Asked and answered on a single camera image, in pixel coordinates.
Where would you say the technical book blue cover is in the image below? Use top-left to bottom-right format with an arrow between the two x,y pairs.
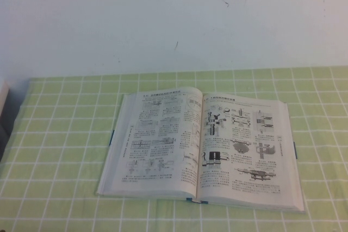
95,86 -> 307,215

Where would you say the green white checked tablecloth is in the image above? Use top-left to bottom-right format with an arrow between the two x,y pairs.
0,65 -> 348,232

